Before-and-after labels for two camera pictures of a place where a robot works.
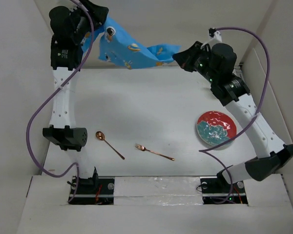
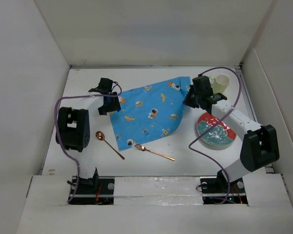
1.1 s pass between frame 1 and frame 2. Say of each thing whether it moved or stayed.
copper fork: stayed
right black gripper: moved
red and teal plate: stayed
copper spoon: stayed
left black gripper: moved
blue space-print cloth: moved
